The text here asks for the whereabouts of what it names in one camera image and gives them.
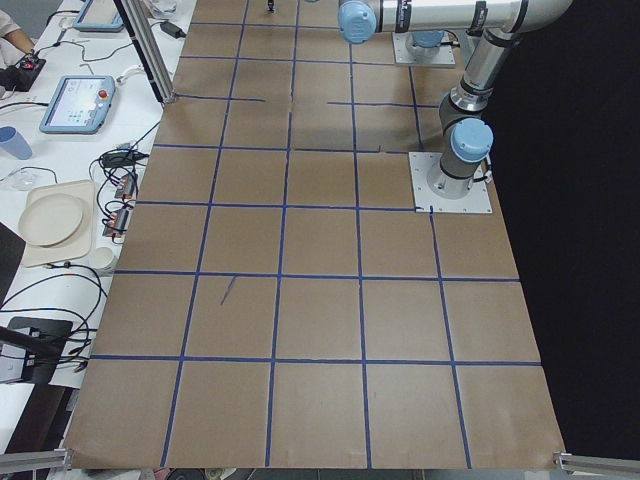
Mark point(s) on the aluminium frame post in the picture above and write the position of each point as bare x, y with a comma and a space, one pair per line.
141, 35

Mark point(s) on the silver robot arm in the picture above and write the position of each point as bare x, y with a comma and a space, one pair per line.
467, 138
359, 20

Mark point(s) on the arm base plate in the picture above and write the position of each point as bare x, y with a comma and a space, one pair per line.
408, 52
436, 192

